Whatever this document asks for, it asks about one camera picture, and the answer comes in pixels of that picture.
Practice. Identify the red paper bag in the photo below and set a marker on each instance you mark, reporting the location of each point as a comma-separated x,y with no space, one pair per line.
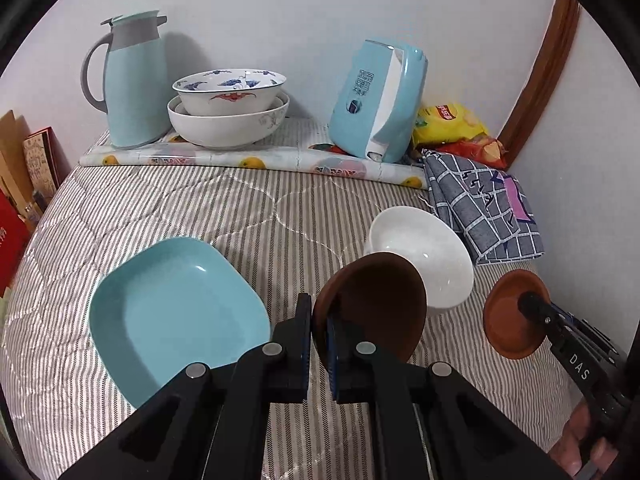
10,245

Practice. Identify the light blue electric kettle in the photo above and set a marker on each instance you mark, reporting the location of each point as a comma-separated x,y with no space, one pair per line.
365,105

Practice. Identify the grey checked cloth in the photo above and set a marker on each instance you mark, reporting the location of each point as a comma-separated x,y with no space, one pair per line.
480,205

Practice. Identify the large white floral bowl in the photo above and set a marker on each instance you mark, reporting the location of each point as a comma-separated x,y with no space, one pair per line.
225,130

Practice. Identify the light blue thermos jug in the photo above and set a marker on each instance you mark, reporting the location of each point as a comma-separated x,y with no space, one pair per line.
135,90

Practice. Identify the small brown bowl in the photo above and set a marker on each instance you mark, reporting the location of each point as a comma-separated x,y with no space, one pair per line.
505,320
380,300

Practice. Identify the person's right hand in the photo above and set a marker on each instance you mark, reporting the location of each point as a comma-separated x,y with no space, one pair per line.
575,440

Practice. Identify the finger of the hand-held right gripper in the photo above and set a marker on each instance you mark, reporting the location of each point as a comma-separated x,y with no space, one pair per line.
542,312
587,330

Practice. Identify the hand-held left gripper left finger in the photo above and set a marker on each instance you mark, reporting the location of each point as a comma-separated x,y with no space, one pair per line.
303,332

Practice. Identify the striped quilt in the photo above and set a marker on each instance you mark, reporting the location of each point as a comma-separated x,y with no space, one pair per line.
150,205

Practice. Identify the rolled fruit print table mat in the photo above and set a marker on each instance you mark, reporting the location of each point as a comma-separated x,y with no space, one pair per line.
225,157

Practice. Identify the teal plate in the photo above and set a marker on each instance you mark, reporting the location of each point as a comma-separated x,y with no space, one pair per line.
185,310

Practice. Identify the patterned brown box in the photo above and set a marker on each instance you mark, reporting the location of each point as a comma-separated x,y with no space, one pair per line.
42,160

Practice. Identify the red chips bag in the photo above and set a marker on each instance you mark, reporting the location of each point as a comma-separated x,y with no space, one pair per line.
480,152

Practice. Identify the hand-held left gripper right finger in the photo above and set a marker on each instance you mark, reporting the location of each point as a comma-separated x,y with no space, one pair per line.
334,355

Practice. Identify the plain white bowl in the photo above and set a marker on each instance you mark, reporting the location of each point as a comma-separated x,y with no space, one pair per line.
430,255

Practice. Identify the yellow chips bag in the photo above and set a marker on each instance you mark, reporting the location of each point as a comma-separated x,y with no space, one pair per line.
450,125

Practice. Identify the blue patterned white bowl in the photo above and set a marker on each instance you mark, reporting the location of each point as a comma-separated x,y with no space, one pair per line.
225,92

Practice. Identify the wooden door frame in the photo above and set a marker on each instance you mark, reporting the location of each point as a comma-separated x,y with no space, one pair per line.
545,70

